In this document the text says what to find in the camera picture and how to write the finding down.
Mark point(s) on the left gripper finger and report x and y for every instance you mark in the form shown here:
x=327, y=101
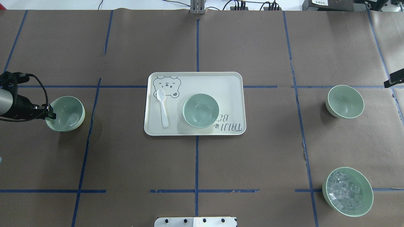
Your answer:
x=51, y=116

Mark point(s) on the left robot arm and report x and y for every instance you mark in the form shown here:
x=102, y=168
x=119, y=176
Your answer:
x=7, y=103

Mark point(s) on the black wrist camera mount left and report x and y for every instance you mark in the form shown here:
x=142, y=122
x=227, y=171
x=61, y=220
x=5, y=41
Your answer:
x=10, y=79

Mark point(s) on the white plastic spoon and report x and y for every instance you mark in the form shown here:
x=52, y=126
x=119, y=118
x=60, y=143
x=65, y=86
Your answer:
x=160, y=95

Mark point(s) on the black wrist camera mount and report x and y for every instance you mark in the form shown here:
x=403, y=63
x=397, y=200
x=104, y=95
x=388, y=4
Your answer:
x=10, y=79
x=394, y=79

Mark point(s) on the green bowl with ice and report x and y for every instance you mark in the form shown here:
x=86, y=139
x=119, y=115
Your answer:
x=366, y=192

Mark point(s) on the black power strip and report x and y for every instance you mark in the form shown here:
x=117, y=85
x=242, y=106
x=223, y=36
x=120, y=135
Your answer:
x=258, y=7

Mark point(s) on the green bowl on tray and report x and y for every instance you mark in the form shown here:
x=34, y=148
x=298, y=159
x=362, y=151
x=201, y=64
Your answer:
x=200, y=110

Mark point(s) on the aluminium frame post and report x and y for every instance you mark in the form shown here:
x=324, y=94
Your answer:
x=197, y=7

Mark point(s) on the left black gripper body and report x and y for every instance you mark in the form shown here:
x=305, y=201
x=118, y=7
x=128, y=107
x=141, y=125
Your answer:
x=22, y=105

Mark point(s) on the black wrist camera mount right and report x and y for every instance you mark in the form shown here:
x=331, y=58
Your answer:
x=394, y=79

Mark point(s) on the clear ice cubes pile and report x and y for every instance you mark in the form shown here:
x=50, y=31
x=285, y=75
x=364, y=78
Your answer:
x=342, y=192

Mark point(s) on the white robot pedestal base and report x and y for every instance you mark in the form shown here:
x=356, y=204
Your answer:
x=196, y=222

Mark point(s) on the cream bear print tray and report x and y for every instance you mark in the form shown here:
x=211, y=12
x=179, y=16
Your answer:
x=225, y=87

